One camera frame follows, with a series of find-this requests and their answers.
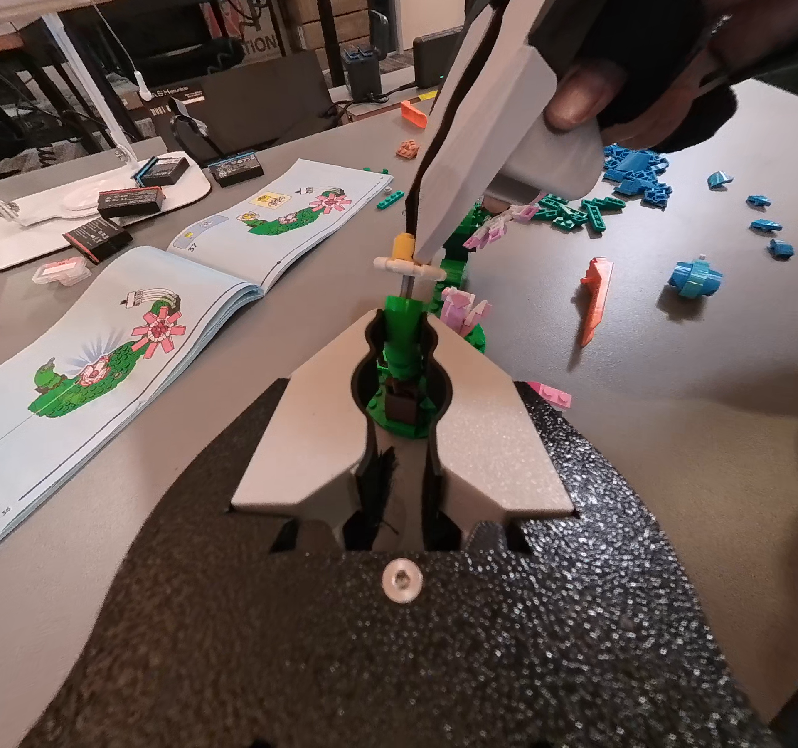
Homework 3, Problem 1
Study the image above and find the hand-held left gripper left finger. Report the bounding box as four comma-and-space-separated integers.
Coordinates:
231, 309, 401, 551

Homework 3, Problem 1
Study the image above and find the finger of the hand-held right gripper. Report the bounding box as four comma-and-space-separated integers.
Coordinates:
429, 0, 500, 138
404, 0, 574, 261

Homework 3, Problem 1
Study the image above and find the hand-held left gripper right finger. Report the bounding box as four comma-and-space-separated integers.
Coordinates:
423, 313, 574, 551

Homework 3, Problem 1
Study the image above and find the round green lego stem model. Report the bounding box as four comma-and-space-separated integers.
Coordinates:
367, 286, 495, 439

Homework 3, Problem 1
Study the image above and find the yellow white lego daisy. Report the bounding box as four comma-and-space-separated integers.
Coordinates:
372, 232, 447, 282

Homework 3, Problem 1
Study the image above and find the lego instruction booklet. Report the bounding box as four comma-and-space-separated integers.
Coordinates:
0, 158, 395, 542

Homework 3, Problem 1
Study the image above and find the pile of teal lego plates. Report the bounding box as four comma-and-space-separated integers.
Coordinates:
535, 192, 627, 234

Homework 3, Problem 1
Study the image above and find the light pink lego plate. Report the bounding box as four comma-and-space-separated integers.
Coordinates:
525, 380, 574, 412

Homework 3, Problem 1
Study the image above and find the pile of blue lego pieces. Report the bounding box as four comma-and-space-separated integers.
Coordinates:
600, 142, 674, 207

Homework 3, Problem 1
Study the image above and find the blue round lego assembly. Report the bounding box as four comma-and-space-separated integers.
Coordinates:
667, 254, 725, 300

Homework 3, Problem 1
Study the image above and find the black power box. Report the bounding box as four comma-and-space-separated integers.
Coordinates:
412, 28, 467, 90

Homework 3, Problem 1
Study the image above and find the black battery charger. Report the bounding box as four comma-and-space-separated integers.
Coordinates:
340, 42, 384, 101

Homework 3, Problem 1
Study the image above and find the orange brick separator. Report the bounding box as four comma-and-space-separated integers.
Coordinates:
579, 257, 616, 349

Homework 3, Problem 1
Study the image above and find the black carrying case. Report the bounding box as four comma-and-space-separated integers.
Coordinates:
148, 51, 339, 167

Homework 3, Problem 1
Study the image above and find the black battery blue edge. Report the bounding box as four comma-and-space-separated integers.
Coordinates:
207, 150, 265, 188
135, 155, 191, 188

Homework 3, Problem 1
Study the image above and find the white tray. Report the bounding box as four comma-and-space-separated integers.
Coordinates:
0, 0, 213, 273

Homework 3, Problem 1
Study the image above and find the black battery red edge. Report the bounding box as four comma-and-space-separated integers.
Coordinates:
61, 216, 135, 265
96, 188, 167, 220

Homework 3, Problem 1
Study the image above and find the clear memory card case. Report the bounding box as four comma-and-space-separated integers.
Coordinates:
31, 257, 89, 288

